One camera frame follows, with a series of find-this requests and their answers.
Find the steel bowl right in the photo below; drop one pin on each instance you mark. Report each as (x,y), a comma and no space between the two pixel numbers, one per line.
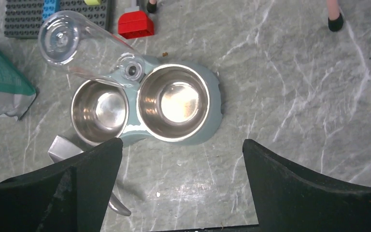
(173,102)

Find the blue building block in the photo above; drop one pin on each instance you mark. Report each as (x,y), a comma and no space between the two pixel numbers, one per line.
(50,7)

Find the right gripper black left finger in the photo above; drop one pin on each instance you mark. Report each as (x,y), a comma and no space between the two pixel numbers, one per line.
(68,196)

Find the teal double pet bowl stand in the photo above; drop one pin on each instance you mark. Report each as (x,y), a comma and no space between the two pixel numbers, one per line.
(135,130)

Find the metal food scoop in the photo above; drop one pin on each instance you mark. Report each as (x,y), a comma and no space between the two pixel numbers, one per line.
(62,149)

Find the clear plastic water bottle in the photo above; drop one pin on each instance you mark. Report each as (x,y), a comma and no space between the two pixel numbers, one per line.
(71,43)

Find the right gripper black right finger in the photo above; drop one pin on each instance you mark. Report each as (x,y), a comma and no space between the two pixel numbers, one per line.
(289,197)

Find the steel bowl left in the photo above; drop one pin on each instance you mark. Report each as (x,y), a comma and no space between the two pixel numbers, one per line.
(99,112)

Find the red and grey scraper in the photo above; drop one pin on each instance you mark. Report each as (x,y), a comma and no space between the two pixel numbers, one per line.
(134,22)

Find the grey building block baseplate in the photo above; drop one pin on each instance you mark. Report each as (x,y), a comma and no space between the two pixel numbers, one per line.
(24,17)

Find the green pet food bag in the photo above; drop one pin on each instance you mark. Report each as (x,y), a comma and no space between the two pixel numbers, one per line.
(17,93)

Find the yellow-green building block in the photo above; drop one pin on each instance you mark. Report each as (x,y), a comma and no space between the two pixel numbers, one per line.
(92,2)

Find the steel bowl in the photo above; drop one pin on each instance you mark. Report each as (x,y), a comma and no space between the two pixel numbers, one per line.
(173,102)
(99,112)

